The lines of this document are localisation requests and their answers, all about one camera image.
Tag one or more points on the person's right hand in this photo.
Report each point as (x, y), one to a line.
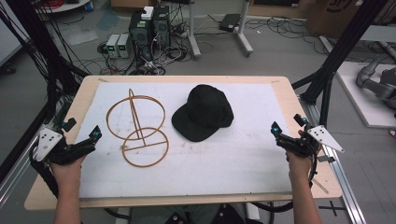
(298, 166)

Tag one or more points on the black computer tower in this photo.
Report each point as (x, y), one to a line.
(162, 26)
(140, 37)

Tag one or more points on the round white table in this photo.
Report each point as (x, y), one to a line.
(62, 5)

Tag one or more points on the cardboard box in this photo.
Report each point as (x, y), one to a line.
(336, 15)

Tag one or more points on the flat black box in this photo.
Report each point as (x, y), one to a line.
(229, 22)

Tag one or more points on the white foam mat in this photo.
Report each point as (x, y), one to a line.
(218, 168)

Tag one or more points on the white metal table stand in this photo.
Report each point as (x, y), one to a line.
(243, 37)

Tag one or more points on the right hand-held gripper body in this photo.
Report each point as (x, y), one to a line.
(323, 137)

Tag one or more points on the white floor board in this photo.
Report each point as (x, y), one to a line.
(367, 109)

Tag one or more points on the grey power supply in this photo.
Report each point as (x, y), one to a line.
(112, 46)
(124, 46)

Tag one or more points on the white box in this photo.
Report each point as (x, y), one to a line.
(147, 13)

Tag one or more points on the black metal frame strut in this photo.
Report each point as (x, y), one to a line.
(336, 59)

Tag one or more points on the black cap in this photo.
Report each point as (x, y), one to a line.
(205, 112)

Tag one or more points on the person's left hand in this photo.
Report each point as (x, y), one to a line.
(67, 174)

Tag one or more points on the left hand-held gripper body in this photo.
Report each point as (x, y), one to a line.
(46, 141)

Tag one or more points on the aluminium rail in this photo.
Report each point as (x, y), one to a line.
(345, 186)
(15, 177)

